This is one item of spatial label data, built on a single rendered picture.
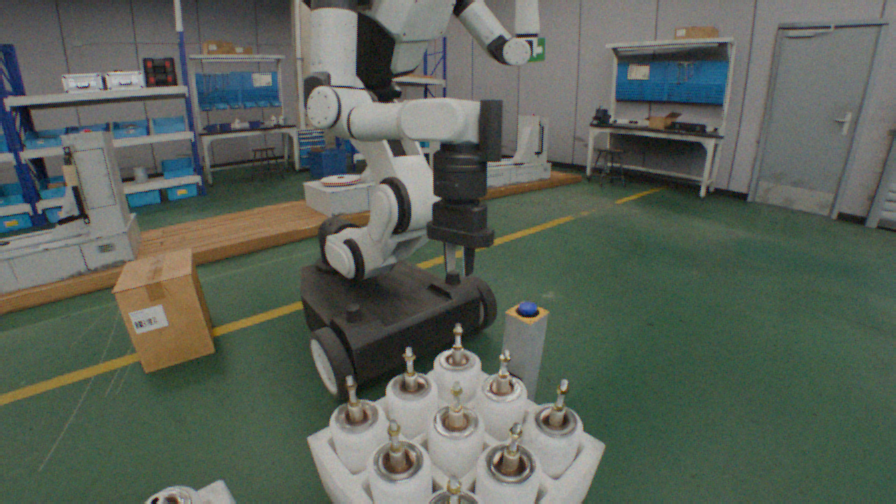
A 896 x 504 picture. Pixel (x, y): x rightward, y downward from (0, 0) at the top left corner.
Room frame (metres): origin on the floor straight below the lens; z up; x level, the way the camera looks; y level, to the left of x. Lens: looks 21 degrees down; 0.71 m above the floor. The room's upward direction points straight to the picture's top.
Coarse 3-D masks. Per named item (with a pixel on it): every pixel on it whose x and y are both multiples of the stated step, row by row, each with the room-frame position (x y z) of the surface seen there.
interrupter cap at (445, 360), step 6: (444, 354) 0.59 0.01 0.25; (450, 354) 0.59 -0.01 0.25; (468, 354) 0.59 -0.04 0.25; (444, 360) 0.57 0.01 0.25; (450, 360) 0.57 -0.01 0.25; (468, 360) 0.57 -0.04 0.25; (474, 360) 0.57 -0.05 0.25; (444, 366) 0.55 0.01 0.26; (450, 366) 0.55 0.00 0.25; (456, 366) 0.55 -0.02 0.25; (462, 366) 0.55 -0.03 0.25; (468, 366) 0.55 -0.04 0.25; (456, 372) 0.53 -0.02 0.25
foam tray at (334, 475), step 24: (384, 408) 0.50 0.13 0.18; (528, 408) 0.50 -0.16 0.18; (336, 456) 0.38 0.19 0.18; (576, 456) 0.41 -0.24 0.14; (600, 456) 0.39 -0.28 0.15; (336, 480) 0.33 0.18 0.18; (360, 480) 0.33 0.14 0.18; (432, 480) 0.35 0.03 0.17; (552, 480) 0.33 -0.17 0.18; (576, 480) 0.33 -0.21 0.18
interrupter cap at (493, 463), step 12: (504, 444) 0.35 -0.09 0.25; (492, 456) 0.33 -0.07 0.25; (528, 456) 0.33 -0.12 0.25; (492, 468) 0.31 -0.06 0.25; (504, 468) 0.31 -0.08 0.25; (516, 468) 0.31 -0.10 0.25; (528, 468) 0.31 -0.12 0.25; (504, 480) 0.29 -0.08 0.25; (516, 480) 0.29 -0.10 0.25; (528, 480) 0.29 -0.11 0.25
